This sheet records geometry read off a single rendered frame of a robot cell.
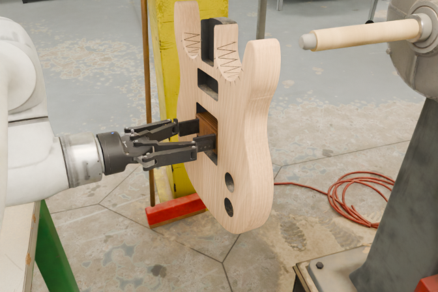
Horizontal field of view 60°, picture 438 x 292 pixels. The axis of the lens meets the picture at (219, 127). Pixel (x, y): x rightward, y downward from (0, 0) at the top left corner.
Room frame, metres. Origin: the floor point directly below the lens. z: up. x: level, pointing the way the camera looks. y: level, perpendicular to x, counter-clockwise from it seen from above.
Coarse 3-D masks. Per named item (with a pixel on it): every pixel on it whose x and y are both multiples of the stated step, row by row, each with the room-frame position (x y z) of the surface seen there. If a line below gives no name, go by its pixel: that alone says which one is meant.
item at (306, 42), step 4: (300, 36) 0.55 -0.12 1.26; (304, 36) 0.54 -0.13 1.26; (308, 36) 0.54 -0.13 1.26; (312, 36) 0.54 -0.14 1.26; (300, 40) 0.55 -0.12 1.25; (304, 40) 0.54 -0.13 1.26; (308, 40) 0.54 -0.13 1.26; (312, 40) 0.54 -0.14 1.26; (316, 40) 0.54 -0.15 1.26; (300, 44) 0.54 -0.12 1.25; (304, 44) 0.54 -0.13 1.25; (308, 44) 0.53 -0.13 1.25; (312, 44) 0.54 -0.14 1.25; (304, 48) 0.54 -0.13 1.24; (308, 48) 0.54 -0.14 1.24; (312, 48) 0.54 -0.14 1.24
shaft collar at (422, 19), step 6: (408, 18) 0.61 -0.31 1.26; (414, 18) 0.60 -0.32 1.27; (420, 18) 0.59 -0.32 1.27; (426, 18) 0.59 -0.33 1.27; (420, 24) 0.59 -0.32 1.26; (426, 24) 0.58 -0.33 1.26; (420, 30) 0.58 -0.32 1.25; (426, 30) 0.58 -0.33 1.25; (420, 36) 0.58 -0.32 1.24; (426, 36) 0.58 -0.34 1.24; (414, 42) 0.59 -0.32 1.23
